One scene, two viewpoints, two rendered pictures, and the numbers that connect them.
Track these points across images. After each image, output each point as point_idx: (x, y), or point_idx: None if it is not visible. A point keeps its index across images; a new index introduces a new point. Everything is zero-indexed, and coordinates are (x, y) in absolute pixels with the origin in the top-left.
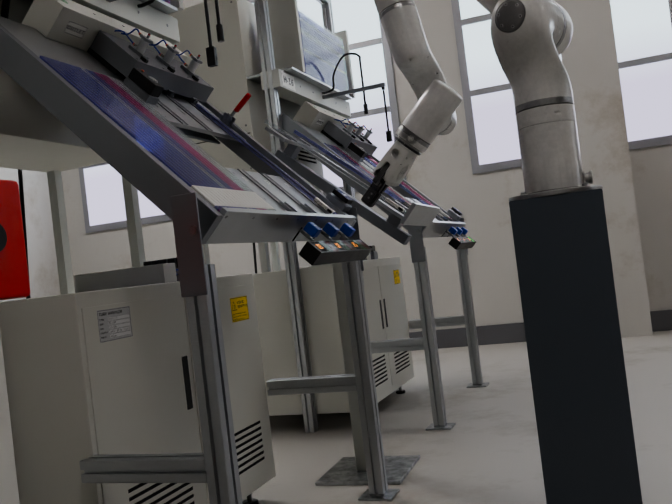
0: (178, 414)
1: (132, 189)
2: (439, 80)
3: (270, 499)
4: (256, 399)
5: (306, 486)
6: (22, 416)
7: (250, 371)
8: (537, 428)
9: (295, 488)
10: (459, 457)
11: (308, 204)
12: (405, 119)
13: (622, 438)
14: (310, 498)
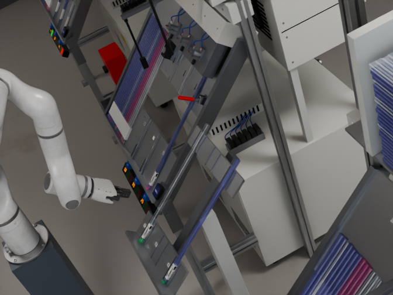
0: (211, 173)
1: (291, 86)
2: (48, 173)
3: (271, 270)
4: (247, 226)
5: (271, 293)
6: None
7: (241, 213)
8: (86, 284)
9: (274, 288)
10: None
11: (153, 167)
12: (79, 174)
13: None
14: (250, 284)
